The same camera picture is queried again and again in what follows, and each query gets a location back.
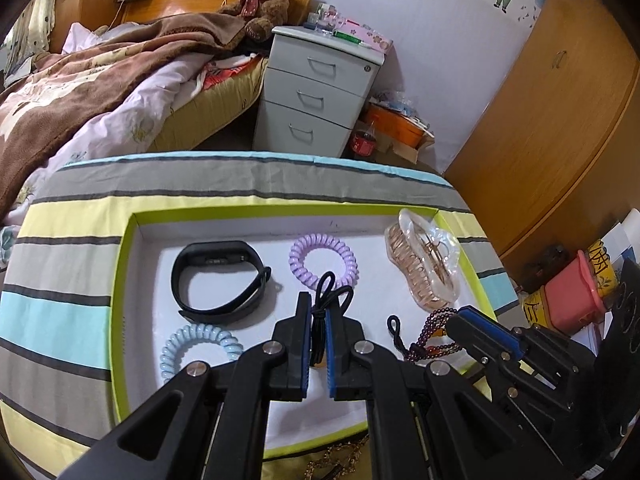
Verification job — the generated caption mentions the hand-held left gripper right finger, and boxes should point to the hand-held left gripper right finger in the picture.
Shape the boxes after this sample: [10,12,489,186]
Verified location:
[324,307,574,480]

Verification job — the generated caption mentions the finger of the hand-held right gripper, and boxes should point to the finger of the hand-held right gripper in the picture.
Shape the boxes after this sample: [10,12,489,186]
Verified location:
[446,312,607,442]
[456,305,602,387]

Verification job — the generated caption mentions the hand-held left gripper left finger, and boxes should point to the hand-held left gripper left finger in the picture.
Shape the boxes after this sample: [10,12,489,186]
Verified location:
[60,291,314,480]

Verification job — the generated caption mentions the black elastic hair tie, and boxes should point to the black elastic hair tie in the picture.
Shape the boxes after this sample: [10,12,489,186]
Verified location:
[309,270,355,367]

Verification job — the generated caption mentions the dark purple bead bracelet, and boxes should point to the dark purple bead bracelet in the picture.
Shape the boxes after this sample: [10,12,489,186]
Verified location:
[387,307,464,364]

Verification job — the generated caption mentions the translucent beige hair claw clip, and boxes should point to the translucent beige hair claw clip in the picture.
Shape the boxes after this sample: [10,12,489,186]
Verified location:
[383,208,462,311]

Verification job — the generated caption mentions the purple spiral hair tie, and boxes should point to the purple spiral hair tie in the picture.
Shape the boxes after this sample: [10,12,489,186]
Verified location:
[288,232,359,294]

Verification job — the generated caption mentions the light blue spiral hair tie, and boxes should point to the light blue spiral hair tie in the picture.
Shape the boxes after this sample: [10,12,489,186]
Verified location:
[159,323,245,386]

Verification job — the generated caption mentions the black smart band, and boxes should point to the black smart band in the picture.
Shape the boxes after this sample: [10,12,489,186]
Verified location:
[170,240,274,324]

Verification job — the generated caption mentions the white tray with green rim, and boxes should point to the white tray with green rim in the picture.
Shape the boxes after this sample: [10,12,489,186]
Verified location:
[108,204,502,459]

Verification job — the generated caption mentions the small yellow printed box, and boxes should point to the small yellow printed box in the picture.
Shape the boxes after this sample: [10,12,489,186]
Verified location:
[522,287,554,329]

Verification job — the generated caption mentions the pink plastic bin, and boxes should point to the pink plastic bin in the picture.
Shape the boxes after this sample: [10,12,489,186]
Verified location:
[543,249,607,332]

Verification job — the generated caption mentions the yellow box with black print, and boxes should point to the yellow box with black print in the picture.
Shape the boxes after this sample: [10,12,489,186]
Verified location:
[587,238,621,297]

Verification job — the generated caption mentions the white papers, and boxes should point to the white papers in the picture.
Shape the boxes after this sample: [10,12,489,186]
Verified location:
[597,207,640,261]

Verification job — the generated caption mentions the brown cardboard box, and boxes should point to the brown cardboard box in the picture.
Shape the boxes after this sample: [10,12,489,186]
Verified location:
[374,134,436,164]

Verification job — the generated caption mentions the large wooden wardrobe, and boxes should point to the large wooden wardrobe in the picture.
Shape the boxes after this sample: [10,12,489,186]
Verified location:
[442,0,640,262]

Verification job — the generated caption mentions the red cup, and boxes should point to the red cup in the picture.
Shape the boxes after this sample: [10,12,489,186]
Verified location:
[351,129,377,159]

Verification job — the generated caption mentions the orange box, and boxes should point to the orange box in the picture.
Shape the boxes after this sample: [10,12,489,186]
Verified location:
[367,102,431,149]

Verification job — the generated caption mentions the yellow bed sheet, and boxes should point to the yellow bed sheet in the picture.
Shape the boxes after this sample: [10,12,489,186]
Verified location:
[154,57,269,154]

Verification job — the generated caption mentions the white drawer nightstand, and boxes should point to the white drawer nightstand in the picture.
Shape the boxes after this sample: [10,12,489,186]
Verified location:
[252,24,386,159]

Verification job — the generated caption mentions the pale pink quilt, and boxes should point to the pale pink quilt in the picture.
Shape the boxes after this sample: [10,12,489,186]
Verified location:
[0,22,221,227]

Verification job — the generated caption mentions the pink floral box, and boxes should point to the pink floral box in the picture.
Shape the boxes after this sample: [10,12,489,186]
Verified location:
[332,17,394,54]

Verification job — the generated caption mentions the small bottles on nightstand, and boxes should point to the small bottles on nightstand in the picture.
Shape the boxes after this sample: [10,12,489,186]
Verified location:
[304,2,346,34]

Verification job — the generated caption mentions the brown patterned blanket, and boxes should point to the brown patterned blanket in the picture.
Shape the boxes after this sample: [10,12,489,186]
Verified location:
[0,12,246,212]

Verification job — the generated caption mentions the brown teddy bear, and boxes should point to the brown teddy bear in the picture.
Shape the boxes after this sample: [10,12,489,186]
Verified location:
[215,0,294,41]

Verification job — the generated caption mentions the wooden headboard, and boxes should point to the wooden headboard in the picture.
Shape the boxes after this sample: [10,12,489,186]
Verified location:
[112,0,320,31]

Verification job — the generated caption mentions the patterned curtain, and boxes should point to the patterned curtain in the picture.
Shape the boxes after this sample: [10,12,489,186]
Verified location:
[0,0,61,87]

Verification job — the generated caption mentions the gold chain necklace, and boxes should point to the gold chain necklace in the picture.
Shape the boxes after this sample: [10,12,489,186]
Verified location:
[304,437,374,480]

